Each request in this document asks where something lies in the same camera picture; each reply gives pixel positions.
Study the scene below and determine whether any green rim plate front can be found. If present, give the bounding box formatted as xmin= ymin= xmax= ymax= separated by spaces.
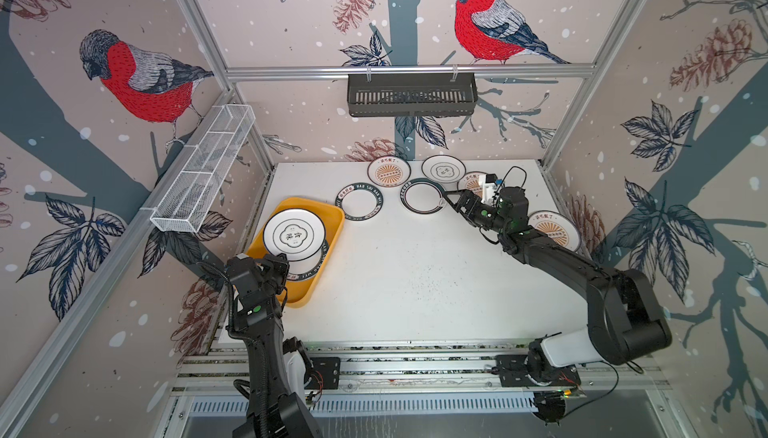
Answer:
xmin=287 ymin=241 xmax=329 ymax=282

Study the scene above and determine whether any white black motif plate front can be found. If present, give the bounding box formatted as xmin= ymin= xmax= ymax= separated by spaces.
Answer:
xmin=262 ymin=208 xmax=325 ymax=262

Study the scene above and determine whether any white black motif plate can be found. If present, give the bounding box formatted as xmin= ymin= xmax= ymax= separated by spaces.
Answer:
xmin=262 ymin=208 xmax=325 ymax=262
xmin=421 ymin=155 xmax=467 ymax=184

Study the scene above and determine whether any orange sunburst plate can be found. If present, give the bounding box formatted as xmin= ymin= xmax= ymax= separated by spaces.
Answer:
xmin=457 ymin=171 xmax=487 ymax=197
xmin=367 ymin=156 xmax=412 ymax=188
xmin=528 ymin=210 xmax=581 ymax=252

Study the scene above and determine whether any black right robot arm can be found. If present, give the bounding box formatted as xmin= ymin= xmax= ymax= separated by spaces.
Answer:
xmin=450 ymin=187 xmax=672 ymax=380

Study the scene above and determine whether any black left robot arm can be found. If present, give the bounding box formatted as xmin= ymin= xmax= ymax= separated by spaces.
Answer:
xmin=224 ymin=254 xmax=322 ymax=437

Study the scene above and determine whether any yellow plastic bin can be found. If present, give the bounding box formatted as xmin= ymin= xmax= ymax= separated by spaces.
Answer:
xmin=270 ymin=197 xmax=345 ymax=308

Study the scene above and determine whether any red green rim plate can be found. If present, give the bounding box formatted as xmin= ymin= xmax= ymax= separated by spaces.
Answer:
xmin=399 ymin=178 xmax=446 ymax=215

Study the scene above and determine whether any white black motif plate back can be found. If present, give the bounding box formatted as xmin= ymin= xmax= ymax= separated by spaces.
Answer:
xmin=421 ymin=155 xmax=467 ymax=184

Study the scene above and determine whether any green rim plate back left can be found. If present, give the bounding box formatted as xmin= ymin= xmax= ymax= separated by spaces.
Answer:
xmin=335 ymin=182 xmax=384 ymax=222

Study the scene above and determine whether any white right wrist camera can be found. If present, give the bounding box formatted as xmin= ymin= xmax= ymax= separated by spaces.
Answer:
xmin=478 ymin=174 xmax=501 ymax=205

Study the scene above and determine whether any white mesh wire shelf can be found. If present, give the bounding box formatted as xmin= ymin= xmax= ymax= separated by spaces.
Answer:
xmin=150 ymin=104 xmax=255 ymax=233

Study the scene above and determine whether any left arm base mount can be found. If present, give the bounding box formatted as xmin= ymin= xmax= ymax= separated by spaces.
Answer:
xmin=283 ymin=352 xmax=341 ymax=392

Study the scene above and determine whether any aluminium rail bed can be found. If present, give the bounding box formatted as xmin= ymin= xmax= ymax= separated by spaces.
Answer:
xmin=170 ymin=342 xmax=670 ymax=396

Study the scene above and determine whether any black hanging wire basket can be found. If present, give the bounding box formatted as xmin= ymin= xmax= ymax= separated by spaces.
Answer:
xmin=347 ymin=73 xmax=478 ymax=118

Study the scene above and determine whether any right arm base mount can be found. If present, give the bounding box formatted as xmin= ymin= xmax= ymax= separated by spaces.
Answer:
xmin=491 ymin=354 xmax=581 ymax=388

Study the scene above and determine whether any aluminium frame crossbar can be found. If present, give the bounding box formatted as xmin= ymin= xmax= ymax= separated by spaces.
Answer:
xmin=225 ymin=64 xmax=597 ymax=83

